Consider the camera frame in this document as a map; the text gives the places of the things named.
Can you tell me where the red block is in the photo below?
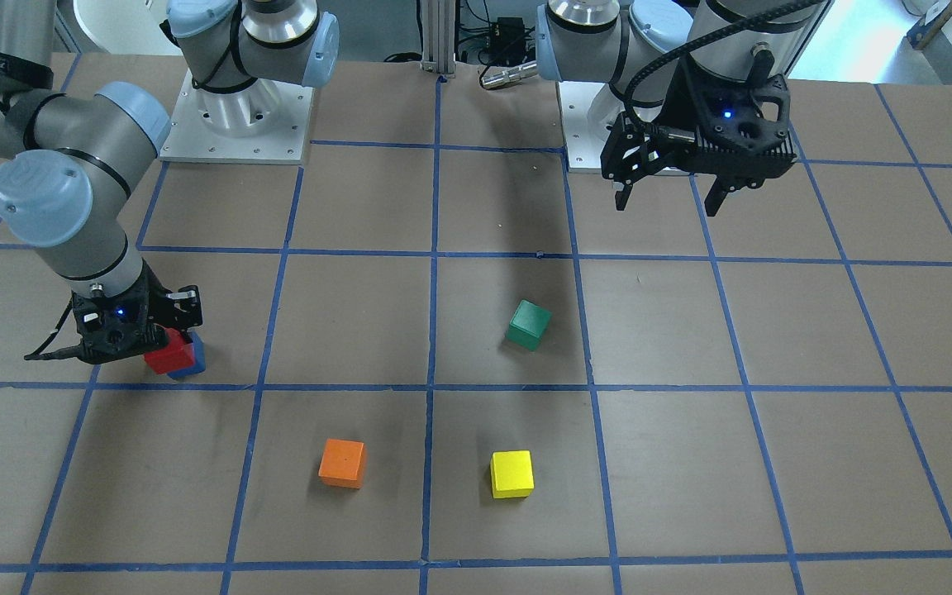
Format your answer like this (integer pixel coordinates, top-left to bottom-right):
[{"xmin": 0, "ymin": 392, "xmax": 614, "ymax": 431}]
[{"xmin": 142, "ymin": 328, "xmax": 193, "ymax": 375}]

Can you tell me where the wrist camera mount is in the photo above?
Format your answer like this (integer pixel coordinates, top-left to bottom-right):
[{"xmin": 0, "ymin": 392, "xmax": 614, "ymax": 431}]
[
  {"xmin": 24, "ymin": 283, "xmax": 169, "ymax": 364},
  {"xmin": 678, "ymin": 58, "xmax": 797, "ymax": 185}
]

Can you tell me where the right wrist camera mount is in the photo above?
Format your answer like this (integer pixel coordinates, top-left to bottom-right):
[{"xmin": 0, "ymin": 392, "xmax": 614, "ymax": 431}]
[{"xmin": 24, "ymin": 283, "xmax": 169, "ymax": 364}]

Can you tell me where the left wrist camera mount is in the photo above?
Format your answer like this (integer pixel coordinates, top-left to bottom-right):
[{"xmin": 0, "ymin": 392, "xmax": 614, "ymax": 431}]
[{"xmin": 678, "ymin": 58, "xmax": 797, "ymax": 185}]

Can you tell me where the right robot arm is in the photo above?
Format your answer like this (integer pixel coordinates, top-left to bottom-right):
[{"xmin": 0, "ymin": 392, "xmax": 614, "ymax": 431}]
[{"xmin": 0, "ymin": 1, "xmax": 340, "ymax": 335}]

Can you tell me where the blue block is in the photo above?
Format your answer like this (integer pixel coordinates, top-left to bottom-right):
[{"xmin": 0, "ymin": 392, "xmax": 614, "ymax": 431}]
[{"xmin": 167, "ymin": 331, "xmax": 207, "ymax": 379}]

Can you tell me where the yellow block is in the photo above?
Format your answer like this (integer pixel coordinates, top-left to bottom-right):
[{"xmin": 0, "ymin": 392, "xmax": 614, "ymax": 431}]
[{"xmin": 490, "ymin": 450, "xmax": 534, "ymax": 498}]

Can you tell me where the orange block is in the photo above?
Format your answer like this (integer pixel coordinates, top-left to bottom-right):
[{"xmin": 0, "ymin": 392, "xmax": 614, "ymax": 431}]
[{"xmin": 317, "ymin": 438, "xmax": 367, "ymax": 489}]

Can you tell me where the green block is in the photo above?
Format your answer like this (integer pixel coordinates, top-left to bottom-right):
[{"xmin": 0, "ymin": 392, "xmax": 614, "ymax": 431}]
[{"xmin": 505, "ymin": 300, "xmax": 552, "ymax": 351}]

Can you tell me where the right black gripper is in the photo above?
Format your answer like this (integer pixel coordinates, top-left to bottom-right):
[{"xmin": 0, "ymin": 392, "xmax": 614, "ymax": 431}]
[{"xmin": 139, "ymin": 269, "xmax": 203, "ymax": 335}]

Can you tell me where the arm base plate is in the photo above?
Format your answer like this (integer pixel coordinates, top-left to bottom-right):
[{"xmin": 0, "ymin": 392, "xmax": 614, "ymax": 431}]
[
  {"xmin": 558, "ymin": 82, "xmax": 622, "ymax": 174},
  {"xmin": 159, "ymin": 73, "xmax": 315, "ymax": 165}
]

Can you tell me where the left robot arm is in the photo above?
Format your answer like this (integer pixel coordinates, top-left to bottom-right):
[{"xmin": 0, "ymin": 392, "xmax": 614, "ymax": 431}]
[{"xmin": 534, "ymin": 1, "xmax": 821, "ymax": 217}]

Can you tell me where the aluminium frame post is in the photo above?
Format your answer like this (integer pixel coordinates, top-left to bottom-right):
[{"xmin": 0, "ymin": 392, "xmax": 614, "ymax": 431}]
[{"xmin": 416, "ymin": 0, "xmax": 459, "ymax": 79}]

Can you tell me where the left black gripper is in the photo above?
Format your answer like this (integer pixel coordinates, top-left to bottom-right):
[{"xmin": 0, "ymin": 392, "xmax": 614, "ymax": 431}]
[{"xmin": 600, "ymin": 55, "xmax": 740, "ymax": 217}]

